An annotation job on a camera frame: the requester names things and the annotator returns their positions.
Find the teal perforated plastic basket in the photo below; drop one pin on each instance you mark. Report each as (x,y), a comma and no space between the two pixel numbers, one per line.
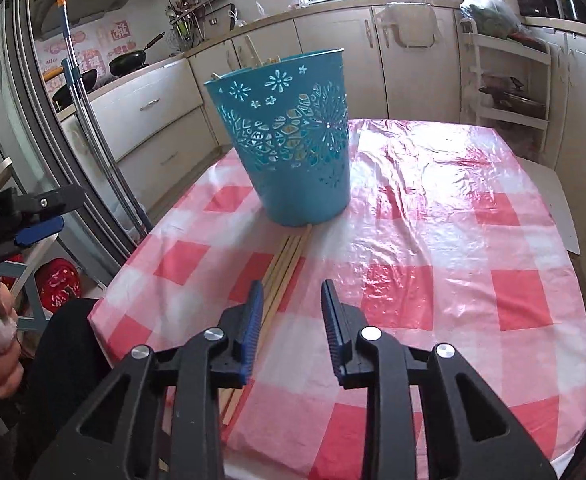
(288,122)

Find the pink checkered tablecloth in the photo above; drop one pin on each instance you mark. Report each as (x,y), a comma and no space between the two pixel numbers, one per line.
(298,423)

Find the person's left hand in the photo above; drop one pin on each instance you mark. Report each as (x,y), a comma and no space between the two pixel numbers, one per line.
(11,370)

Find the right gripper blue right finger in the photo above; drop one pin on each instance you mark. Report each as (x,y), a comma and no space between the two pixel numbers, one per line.
(336,329)

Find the black frying pan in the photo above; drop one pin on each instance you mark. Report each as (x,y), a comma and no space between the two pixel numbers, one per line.
(129,62)

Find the plastic bag on trolley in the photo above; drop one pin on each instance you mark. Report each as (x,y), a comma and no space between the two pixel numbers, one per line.
(492,17)

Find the cream kitchen cabinets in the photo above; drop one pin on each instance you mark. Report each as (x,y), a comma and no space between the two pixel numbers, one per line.
(428,228)

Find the grey refrigerator door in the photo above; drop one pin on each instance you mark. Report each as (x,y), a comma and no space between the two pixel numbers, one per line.
(32,136)

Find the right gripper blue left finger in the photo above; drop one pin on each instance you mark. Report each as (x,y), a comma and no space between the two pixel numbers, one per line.
(249,330)

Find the red floral cushion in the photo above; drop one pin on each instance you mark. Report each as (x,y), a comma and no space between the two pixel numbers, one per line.
(57,282)

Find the white plastic door holder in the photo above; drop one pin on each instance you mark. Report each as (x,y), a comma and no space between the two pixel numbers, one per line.
(408,25)

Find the white kitchen trolley shelf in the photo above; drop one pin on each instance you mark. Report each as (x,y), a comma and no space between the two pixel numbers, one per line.
(506,85)

